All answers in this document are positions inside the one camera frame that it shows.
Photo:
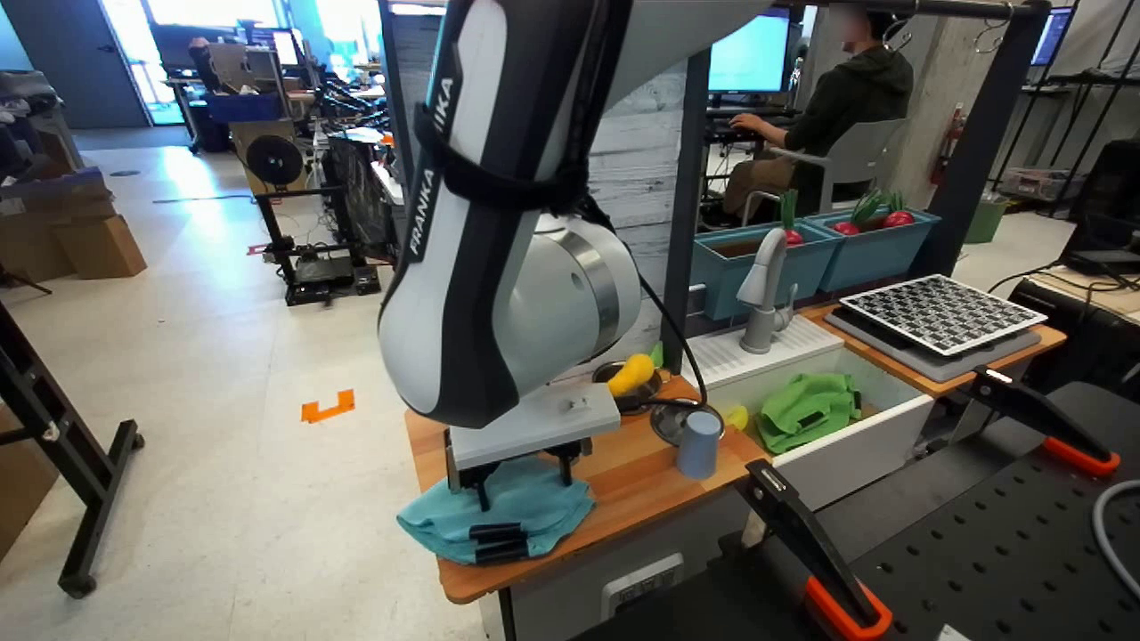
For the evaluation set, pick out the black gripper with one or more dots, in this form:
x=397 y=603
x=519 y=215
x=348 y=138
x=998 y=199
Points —
x=519 y=457

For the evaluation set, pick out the blue towel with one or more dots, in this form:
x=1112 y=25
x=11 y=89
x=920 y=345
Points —
x=523 y=516

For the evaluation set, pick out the yellow plush with green leaves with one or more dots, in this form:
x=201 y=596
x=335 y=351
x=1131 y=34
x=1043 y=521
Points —
x=632 y=374

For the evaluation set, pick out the grey toy faucet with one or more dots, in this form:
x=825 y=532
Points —
x=766 y=280

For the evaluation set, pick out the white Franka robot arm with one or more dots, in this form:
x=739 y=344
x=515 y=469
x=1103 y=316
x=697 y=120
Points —
x=523 y=179

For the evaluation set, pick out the green towel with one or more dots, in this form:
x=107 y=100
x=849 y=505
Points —
x=805 y=412

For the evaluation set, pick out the red plush radish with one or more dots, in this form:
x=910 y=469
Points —
x=791 y=217
x=878 y=211

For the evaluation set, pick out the grey-blue plastic cup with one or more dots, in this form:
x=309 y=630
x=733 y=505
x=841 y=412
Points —
x=700 y=446

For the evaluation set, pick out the teal planter box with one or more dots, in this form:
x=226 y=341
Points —
x=878 y=254
x=713 y=268

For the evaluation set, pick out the black clamp orange tip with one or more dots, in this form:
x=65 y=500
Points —
x=805 y=546
x=1046 y=427

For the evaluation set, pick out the grey wood backsplash panel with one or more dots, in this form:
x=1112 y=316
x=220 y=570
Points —
x=643 y=156

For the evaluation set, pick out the white toy sink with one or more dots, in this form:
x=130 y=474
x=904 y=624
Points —
x=866 y=432

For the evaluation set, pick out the checkerboard calibration board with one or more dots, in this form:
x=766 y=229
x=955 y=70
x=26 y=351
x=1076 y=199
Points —
x=938 y=312

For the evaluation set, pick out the grey chair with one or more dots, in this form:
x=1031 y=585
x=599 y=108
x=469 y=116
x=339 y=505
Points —
x=861 y=156

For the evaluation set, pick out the black floor stand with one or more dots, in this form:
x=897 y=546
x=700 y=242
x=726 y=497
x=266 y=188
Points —
x=57 y=440

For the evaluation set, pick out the computer monitor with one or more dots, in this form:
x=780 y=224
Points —
x=752 y=53

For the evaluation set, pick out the black perforated breadboard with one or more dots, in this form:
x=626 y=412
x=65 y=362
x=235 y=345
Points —
x=1009 y=557

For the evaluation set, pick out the seated person dark hoodie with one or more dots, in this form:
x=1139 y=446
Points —
x=849 y=94

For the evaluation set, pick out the cardboard box stack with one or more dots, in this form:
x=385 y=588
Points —
x=71 y=233

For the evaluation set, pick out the red fire extinguisher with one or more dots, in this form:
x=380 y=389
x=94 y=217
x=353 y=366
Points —
x=947 y=144

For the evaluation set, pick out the black office chair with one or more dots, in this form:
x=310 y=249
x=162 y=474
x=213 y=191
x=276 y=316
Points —
x=1104 y=199

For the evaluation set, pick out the tall black frame post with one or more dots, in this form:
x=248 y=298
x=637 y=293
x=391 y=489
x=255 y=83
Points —
x=985 y=131

